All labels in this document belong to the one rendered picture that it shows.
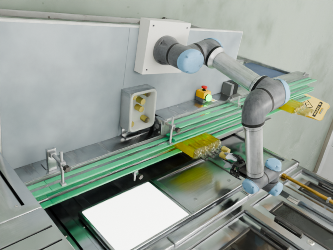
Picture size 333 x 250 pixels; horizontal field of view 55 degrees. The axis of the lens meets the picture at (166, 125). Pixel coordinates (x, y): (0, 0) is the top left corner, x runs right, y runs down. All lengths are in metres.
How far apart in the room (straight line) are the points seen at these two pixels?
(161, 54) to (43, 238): 1.01
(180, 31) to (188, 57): 0.26
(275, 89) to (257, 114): 0.14
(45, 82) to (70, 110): 0.20
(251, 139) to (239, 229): 0.48
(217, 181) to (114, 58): 0.88
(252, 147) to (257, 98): 0.22
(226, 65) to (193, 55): 0.16
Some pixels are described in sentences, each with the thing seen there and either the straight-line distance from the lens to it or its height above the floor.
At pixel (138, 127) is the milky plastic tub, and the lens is 1.77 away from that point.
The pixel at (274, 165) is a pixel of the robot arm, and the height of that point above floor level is 1.50.
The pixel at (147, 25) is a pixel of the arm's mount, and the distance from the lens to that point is 1.63.
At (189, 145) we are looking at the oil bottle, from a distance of 1.85.
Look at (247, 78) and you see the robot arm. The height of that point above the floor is 1.30.
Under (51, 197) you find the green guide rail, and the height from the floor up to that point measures 0.92.
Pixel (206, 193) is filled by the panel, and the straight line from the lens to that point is 1.76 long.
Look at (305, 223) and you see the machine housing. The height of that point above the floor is 1.68.
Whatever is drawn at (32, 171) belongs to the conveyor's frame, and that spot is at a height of 0.82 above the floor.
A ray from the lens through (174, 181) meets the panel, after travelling 1.81.
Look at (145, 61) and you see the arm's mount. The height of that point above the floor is 0.82.
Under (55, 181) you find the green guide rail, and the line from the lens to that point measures 1.53.
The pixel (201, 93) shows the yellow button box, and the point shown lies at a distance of 2.10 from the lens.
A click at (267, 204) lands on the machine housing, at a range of 1.88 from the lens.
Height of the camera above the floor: 2.04
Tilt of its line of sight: 39 degrees down
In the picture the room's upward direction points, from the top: 121 degrees clockwise
